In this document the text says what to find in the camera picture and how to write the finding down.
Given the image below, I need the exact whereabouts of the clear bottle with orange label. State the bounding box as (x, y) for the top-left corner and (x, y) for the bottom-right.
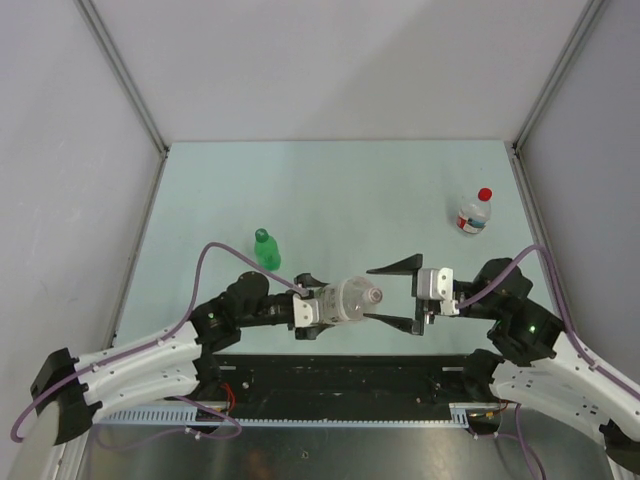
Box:
(319, 276), (378, 325)

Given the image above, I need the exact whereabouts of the green plastic bottle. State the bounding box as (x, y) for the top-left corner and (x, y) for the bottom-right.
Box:
(254, 235), (281, 271)

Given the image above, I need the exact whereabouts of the clear bottle with red label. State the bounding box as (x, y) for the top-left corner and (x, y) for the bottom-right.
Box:
(456, 198), (492, 234)

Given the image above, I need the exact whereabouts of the red bottle cap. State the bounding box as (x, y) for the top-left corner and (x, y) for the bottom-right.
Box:
(478, 188), (493, 202)

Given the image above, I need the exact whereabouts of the white bottle cap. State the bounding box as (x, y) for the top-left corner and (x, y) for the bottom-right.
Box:
(366, 287), (383, 305)

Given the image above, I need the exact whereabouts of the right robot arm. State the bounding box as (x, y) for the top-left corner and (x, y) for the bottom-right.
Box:
(375, 254), (639, 473)

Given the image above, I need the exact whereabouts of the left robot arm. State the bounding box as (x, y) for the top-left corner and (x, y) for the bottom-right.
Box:
(30, 272), (324, 445)

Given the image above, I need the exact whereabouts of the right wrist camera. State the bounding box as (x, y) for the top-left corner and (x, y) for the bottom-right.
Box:
(416, 268), (459, 317)

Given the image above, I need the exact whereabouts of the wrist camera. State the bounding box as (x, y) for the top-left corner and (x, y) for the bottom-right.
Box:
(416, 268), (459, 317)
(293, 295), (320, 328)

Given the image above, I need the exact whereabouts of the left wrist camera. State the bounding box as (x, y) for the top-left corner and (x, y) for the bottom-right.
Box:
(293, 295), (320, 328)

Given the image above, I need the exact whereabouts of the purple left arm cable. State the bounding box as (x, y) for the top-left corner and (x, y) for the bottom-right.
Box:
(10, 242), (311, 442)

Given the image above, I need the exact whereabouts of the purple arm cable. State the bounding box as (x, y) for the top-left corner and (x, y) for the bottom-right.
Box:
(457, 243), (640, 396)
(10, 242), (311, 442)

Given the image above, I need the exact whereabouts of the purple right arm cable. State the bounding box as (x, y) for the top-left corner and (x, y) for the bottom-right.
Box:
(457, 243), (640, 396)

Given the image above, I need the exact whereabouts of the grey slotted cable duct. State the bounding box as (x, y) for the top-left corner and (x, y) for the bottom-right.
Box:
(98, 402), (469, 429)

